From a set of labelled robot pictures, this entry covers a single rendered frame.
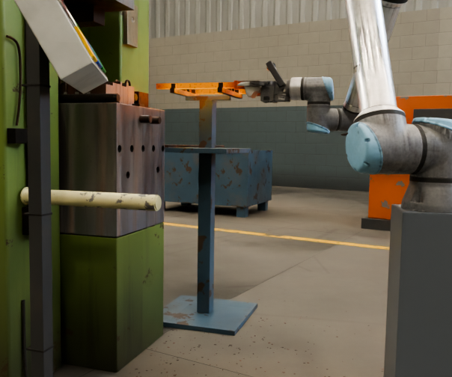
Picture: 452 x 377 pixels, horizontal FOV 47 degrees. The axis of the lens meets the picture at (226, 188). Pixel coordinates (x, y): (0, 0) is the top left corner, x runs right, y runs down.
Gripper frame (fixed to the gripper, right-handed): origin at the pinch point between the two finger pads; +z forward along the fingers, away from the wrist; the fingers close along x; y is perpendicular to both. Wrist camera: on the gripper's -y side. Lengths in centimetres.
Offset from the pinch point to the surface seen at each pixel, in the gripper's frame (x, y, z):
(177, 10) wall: 813, -249, 356
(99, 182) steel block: -55, 38, 34
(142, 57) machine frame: 3.2, -13.0, 46.3
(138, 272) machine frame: -39, 72, 27
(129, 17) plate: -12, -26, 45
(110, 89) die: -49, 7, 33
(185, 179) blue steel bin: 333, 64, 151
